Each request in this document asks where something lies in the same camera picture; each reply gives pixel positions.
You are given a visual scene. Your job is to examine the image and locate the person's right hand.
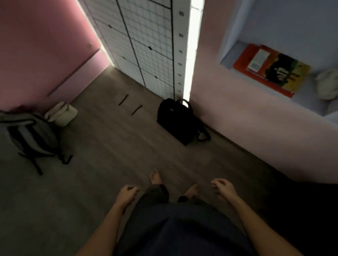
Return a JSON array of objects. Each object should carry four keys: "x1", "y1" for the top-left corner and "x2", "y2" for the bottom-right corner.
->
[{"x1": 211, "y1": 178, "x2": 240, "y2": 203}]

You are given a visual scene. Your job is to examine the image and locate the person's left hand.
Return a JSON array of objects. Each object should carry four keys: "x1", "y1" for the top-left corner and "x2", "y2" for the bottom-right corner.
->
[{"x1": 115, "y1": 185, "x2": 140, "y2": 211}]

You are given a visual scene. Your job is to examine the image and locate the person's right forearm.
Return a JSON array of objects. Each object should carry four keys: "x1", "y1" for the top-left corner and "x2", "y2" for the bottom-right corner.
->
[{"x1": 229, "y1": 196, "x2": 304, "y2": 256}]

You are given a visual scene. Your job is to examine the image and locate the person's left forearm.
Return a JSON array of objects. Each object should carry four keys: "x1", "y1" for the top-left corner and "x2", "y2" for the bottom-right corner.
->
[{"x1": 76, "y1": 203, "x2": 125, "y2": 256}]

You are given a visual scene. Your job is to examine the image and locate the person's left foot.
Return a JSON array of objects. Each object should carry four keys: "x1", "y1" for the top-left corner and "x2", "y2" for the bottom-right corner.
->
[{"x1": 150, "y1": 169, "x2": 163, "y2": 185}]

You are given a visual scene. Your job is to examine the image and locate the person's foot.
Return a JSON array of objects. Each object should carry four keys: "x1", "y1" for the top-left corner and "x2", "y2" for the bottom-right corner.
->
[
  {"x1": 150, "y1": 169, "x2": 163, "y2": 185},
  {"x1": 184, "y1": 184, "x2": 200, "y2": 199}
]

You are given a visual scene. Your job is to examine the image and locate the person's right foot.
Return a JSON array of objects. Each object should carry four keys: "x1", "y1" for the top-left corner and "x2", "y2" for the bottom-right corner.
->
[{"x1": 184, "y1": 184, "x2": 200, "y2": 199}]

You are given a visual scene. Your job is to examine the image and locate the person's dark trousers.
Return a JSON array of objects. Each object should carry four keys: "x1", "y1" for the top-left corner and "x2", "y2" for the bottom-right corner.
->
[{"x1": 140, "y1": 184, "x2": 209, "y2": 209}]

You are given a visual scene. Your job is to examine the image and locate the person's dark shirt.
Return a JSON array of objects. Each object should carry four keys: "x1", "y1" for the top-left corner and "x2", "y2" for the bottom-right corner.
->
[{"x1": 114, "y1": 202, "x2": 258, "y2": 256}]

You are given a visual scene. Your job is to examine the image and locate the black handbag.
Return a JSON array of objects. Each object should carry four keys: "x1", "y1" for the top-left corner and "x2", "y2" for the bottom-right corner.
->
[{"x1": 157, "y1": 98, "x2": 211, "y2": 146}]

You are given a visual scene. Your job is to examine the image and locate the cream small bag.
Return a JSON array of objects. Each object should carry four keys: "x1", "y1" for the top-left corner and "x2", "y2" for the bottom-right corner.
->
[{"x1": 44, "y1": 101, "x2": 78, "y2": 127}]

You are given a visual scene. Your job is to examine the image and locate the grey striped backpack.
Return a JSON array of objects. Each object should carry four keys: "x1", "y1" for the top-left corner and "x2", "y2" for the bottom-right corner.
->
[{"x1": 0, "y1": 112, "x2": 73, "y2": 176}]

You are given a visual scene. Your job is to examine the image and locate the orange book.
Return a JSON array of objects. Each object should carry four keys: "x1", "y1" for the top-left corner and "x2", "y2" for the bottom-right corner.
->
[{"x1": 233, "y1": 43, "x2": 311, "y2": 98}]

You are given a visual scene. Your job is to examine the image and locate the white grid drawer cabinet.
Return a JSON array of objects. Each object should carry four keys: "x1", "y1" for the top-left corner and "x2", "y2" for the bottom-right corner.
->
[{"x1": 82, "y1": 0, "x2": 191, "y2": 101}]

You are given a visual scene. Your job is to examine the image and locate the white crumpled cloth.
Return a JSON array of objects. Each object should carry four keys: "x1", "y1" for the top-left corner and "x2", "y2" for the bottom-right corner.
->
[{"x1": 316, "y1": 69, "x2": 338, "y2": 101}]

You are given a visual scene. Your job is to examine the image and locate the pale blue wall shelf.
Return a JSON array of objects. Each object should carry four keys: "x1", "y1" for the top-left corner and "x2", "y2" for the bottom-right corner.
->
[{"x1": 217, "y1": 0, "x2": 338, "y2": 124}]

